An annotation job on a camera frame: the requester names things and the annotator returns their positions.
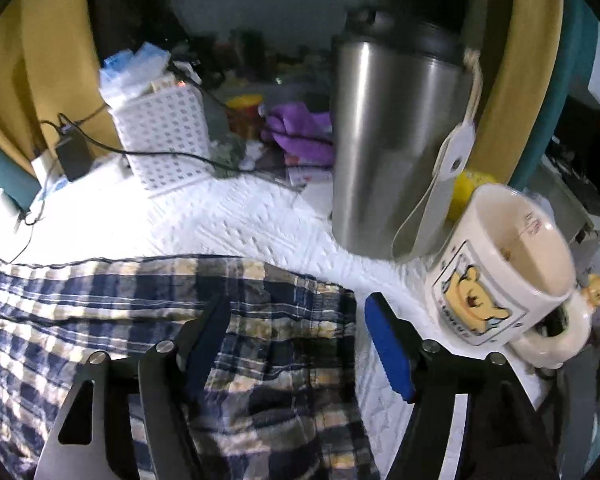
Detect white charger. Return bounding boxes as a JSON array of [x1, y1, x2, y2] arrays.
[[0, 190, 23, 241]]

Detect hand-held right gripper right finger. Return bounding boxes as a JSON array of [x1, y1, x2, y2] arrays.
[[364, 291, 563, 480]]

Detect yellow curtain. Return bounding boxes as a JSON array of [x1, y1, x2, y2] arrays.
[[460, 0, 566, 181], [0, 0, 111, 161]]

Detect white plastic basket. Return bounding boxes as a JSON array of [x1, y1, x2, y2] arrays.
[[111, 82, 216, 192]]

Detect grey computer desk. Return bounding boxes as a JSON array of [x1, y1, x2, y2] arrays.
[[525, 155, 600, 246]]

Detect dark window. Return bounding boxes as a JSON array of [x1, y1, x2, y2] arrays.
[[87, 0, 481, 86]]

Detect yellow lid jar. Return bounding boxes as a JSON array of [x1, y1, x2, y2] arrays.
[[226, 94, 267, 141]]

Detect black cable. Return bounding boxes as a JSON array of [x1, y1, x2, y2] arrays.
[[40, 112, 301, 191]]

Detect blue tissue packets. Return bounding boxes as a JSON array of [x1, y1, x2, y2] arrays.
[[99, 42, 173, 106]]

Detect white red packet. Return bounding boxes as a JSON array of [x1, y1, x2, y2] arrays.
[[285, 155, 333, 188]]

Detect black power adapter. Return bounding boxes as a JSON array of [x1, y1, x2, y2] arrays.
[[55, 135, 92, 182]]

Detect blue plaid pants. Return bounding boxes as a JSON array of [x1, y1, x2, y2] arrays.
[[0, 254, 381, 480]]

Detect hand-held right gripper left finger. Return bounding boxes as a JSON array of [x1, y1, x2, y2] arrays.
[[32, 295, 231, 480]]

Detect stainless steel tumbler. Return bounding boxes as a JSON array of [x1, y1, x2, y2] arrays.
[[330, 6, 483, 263]]

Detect purple cloth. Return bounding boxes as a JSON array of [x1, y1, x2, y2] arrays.
[[260, 101, 335, 166]]

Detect cream bear mug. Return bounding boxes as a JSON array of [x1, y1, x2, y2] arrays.
[[424, 183, 600, 372]]

